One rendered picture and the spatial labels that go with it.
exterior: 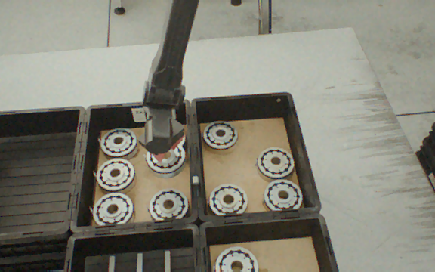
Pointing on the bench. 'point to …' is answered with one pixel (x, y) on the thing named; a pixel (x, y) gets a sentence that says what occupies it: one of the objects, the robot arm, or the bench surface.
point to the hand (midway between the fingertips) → (165, 153)
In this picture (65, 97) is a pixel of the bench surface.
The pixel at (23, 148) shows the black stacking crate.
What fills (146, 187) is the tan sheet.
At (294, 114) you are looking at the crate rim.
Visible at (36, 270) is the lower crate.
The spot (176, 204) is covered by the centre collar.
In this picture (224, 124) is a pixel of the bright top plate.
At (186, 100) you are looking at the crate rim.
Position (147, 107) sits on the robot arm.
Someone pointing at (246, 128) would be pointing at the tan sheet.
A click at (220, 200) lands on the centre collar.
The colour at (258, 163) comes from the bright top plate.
